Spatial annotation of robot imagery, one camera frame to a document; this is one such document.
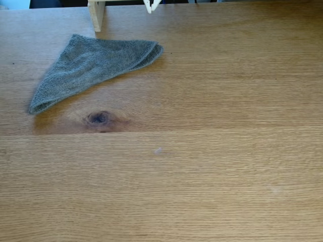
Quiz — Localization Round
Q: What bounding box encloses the grey terry cloth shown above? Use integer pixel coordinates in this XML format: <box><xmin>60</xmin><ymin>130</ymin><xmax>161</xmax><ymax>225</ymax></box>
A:
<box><xmin>28</xmin><ymin>33</ymin><xmax>164</xmax><ymax>115</ymax></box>

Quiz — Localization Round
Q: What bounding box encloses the cream wooden base board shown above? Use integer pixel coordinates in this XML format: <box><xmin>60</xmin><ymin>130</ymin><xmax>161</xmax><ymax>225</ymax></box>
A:
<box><xmin>87</xmin><ymin>0</ymin><xmax>152</xmax><ymax>33</ymax></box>

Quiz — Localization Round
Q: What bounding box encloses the dark furniture behind table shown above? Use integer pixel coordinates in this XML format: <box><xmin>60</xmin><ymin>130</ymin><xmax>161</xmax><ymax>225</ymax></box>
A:
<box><xmin>29</xmin><ymin>0</ymin><xmax>89</xmax><ymax>10</ymax></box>

